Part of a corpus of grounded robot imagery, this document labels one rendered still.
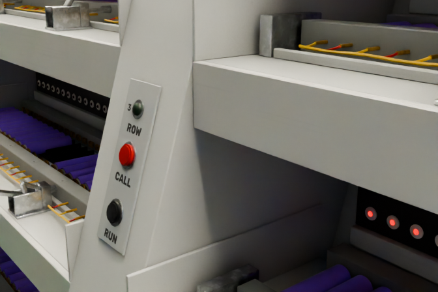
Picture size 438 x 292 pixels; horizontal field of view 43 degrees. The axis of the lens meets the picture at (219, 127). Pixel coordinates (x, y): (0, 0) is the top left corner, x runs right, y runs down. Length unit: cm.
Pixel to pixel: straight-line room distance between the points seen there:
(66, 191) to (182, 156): 25
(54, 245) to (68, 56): 17
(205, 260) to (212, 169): 7
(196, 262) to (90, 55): 20
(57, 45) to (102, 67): 9
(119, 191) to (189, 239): 6
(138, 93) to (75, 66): 13
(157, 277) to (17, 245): 23
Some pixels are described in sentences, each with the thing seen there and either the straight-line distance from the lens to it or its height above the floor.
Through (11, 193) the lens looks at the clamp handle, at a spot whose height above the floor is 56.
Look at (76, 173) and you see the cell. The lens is 66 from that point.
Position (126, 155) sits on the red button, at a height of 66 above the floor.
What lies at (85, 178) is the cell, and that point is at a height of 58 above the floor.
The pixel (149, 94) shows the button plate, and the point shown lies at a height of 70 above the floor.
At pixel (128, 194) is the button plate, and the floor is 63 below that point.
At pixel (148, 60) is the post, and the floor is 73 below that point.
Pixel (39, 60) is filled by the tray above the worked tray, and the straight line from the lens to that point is 60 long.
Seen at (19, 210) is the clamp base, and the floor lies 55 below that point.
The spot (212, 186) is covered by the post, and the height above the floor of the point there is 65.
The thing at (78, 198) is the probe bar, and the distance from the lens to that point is 58.
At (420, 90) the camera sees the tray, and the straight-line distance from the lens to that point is 29.
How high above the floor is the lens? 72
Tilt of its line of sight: 5 degrees down
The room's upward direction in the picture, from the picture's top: 13 degrees clockwise
